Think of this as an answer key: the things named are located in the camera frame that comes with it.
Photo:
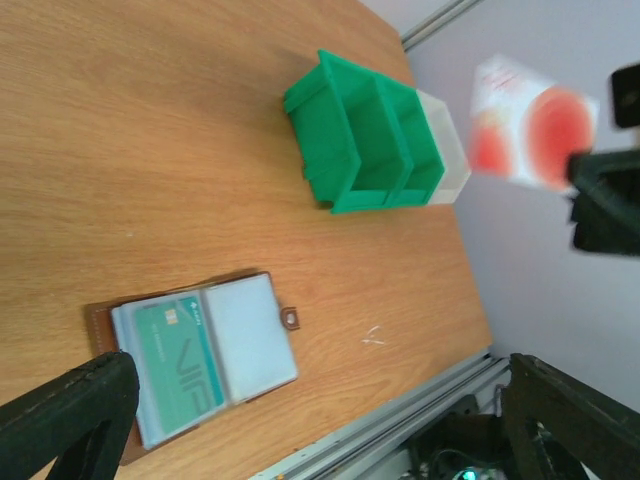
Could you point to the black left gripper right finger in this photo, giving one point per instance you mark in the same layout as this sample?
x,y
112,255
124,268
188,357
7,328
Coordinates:
x,y
560,428

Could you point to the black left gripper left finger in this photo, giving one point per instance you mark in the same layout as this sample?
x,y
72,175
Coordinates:
x,y
78,423

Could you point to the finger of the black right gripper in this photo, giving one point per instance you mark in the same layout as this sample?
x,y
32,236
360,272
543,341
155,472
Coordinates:
x,y
605,210

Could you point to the teal VIP card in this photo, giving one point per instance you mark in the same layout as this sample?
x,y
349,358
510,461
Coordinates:
x,y
181,375

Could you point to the brown leather card holder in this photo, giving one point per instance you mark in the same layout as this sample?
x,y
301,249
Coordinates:
x,y
248,329

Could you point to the white bin with teal cards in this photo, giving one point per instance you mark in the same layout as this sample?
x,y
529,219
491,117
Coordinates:
x,y
456,167

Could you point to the green bin with red cards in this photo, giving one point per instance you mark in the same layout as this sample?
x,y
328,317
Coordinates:
x,y
343,127

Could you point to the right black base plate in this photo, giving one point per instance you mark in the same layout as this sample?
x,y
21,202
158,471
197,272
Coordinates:
x,y
461,443

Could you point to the aluminium front rail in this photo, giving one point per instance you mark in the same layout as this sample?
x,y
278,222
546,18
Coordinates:
x,y
374,441

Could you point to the right aluminium frame post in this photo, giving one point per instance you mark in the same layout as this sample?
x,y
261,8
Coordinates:
x,y
436,21

